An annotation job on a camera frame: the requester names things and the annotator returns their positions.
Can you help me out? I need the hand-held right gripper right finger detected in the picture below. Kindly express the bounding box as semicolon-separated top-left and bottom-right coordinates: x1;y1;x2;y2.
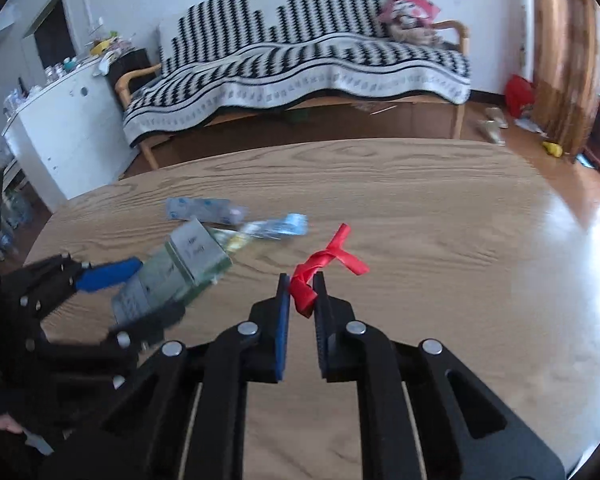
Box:
312;270;567;480

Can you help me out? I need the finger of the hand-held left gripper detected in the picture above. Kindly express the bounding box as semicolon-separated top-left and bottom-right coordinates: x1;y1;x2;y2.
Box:
2;254;144;318
25;301;187;363

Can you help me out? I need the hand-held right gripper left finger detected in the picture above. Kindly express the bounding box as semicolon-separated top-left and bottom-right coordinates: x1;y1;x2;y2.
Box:
40;272;292;480

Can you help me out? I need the red ribbon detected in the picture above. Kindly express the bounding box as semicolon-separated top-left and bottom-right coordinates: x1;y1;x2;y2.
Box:
288;223;370;320

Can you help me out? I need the green and white carton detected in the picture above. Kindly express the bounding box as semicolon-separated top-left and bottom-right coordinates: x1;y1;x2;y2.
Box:
110;217;233;329

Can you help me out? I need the person's left hand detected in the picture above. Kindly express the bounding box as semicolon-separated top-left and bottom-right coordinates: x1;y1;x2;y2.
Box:
0;410;27;436

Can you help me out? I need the light blue foil wrapper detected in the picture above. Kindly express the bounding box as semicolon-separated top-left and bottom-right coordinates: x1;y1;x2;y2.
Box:
214;213;309;254

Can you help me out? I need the cluttered low shelf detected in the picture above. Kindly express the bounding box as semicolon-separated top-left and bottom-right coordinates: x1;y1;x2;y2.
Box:
0;159;37;257

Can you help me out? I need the blue and white wrapper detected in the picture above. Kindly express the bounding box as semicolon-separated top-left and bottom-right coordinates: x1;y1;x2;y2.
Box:
165;196;246;225

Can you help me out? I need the white cabinet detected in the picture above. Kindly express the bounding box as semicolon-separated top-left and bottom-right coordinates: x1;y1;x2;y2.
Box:
0;62;139;212

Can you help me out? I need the black box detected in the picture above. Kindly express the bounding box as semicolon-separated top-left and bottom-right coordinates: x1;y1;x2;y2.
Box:
105;48;154;97

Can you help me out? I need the cluster of small bottles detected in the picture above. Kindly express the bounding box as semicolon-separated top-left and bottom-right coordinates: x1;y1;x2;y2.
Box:
2;29;137;112

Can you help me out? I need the pair of beige slippers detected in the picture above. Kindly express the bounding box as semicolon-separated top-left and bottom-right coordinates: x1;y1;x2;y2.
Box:
476;106;511;147

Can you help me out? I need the striped black-white sofa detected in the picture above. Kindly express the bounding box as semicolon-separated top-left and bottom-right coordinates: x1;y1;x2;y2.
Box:
122;0;472;149

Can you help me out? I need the red bag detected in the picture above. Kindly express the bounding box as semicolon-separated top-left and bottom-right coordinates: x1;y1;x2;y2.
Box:
503;74;537;119

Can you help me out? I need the pink plush toy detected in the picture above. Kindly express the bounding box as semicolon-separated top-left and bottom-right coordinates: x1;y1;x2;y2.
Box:
378;0;443;44

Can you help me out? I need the wooden sofa frame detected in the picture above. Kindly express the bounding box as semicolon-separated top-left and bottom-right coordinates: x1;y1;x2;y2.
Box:
114;19;469;171

